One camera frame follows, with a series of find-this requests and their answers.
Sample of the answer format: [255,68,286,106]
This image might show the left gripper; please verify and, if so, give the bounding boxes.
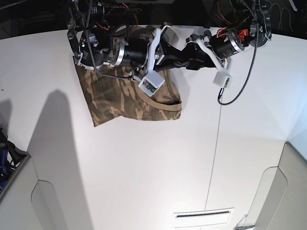
[181,27,249,70]

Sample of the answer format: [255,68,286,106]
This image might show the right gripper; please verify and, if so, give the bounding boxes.
[103,23,209,77]

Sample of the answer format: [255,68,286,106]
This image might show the camouflage T-shirt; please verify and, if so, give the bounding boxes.
[75,65,182,127]

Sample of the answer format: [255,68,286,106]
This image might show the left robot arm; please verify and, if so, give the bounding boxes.
[177,0,272,70]

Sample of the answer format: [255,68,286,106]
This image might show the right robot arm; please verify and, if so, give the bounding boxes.
[66,0,213,75]

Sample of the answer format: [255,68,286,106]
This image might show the blue and black clutter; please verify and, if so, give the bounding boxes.
[0,127,31,196]

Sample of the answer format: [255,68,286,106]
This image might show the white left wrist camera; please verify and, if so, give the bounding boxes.
[213,71,232,88]

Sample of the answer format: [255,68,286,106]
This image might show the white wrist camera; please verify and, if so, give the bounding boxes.
[213,71,232,88]
[138,70,165,97]

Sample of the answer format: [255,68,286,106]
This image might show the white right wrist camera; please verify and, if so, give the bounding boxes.
[138,70,165,97]

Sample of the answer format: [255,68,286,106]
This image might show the black camera cable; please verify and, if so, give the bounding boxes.
[85,0,135,81]
[217,0,259,106]

